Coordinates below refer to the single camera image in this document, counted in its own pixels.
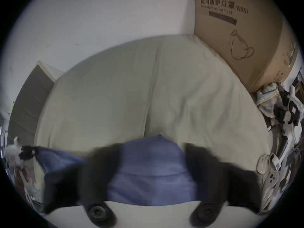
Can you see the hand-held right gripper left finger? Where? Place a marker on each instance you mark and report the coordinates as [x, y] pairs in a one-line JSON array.
[[95, 172]]

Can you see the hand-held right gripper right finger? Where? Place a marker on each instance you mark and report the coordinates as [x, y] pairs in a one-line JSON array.
[[213, 179]]

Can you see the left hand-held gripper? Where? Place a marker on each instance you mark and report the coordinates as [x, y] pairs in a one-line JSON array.
[[13, 152]]

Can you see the dark blue shirt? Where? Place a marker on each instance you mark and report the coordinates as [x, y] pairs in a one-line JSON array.
[[152, 170]]

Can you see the dark brown wooden panel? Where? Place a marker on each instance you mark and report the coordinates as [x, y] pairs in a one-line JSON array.
[[30, 103]]

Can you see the striped bunched cloth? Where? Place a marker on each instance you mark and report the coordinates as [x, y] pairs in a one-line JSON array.
[[267, 98]]

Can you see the bed with beige sheet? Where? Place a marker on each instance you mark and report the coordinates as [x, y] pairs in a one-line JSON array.
[[142, 84]]

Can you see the spare hand-held gripper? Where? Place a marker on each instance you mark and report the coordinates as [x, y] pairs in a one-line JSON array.
[[288, 108]]

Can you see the large brown cardboard carton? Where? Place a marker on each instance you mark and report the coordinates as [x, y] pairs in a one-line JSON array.
[[237, 37]]

